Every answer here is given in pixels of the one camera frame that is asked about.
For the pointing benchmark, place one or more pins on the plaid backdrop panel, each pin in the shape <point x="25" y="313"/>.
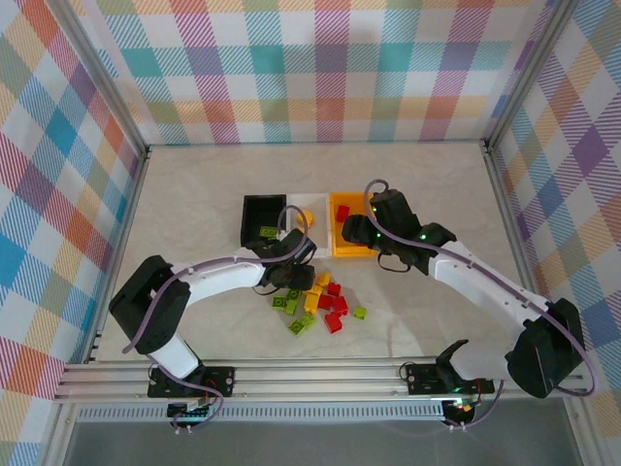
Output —
<point x="315" y="73"/>
<point x="39" y="194"/>
<point x="582" y="170"/>

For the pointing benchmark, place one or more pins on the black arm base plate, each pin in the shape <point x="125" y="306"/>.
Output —
<point x="220" y="381"/>
<point x="422" y="378"/>

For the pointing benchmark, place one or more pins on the aluminium upright frame post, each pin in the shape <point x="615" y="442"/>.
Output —
<point x="526" y="73"/>
<point x="107" y="73"/>

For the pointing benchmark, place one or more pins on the black plastic bin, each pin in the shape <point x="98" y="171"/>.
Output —
<point x="257" y="209"/>

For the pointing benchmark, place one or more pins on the wide aluminium base rail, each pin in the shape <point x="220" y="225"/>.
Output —
<point x="315" y="378"/>

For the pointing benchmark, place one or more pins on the white plastic bin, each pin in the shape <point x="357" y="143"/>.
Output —
<point x="317" y="204"/>

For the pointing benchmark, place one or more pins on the yellow lego brick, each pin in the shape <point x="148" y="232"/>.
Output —
<point x="305" y="219"/>
<point x="323" y="280"/>
<point x="310" y="303"/>
<point x="315" y="290"/>

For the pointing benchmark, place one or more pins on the aluminium side frame rail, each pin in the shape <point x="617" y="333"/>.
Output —
<point x="121" y="242"/>
<point x="514" y="218"/>

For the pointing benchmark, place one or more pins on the green lego brick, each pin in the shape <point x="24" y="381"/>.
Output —
<point x="359" y="313"/>
<point x="293" y="294"/>
<point x="266" y="232"/>
<point x="309" y="319"/>
<point x="279" y="302"/>
<point x="297" y="326"/>

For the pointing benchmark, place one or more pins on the yellow plastic bin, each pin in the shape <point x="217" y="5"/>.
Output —
<point x="356" y="200"/>

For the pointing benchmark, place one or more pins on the small black controller board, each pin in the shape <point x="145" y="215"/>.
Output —
<point x="191" y="411"/>
<point x="460" y="407"/>

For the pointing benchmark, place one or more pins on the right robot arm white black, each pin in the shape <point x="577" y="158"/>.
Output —
<point x="485" y="291"/>

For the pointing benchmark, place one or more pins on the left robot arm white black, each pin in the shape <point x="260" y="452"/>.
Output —
<point x="223" y="277"/>

